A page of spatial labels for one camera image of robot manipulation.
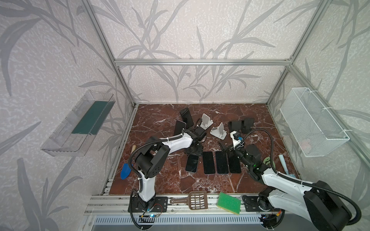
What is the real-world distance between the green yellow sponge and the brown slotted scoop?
0.07 m

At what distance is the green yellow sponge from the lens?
0.72 metres

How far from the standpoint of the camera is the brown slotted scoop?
75 centimetres
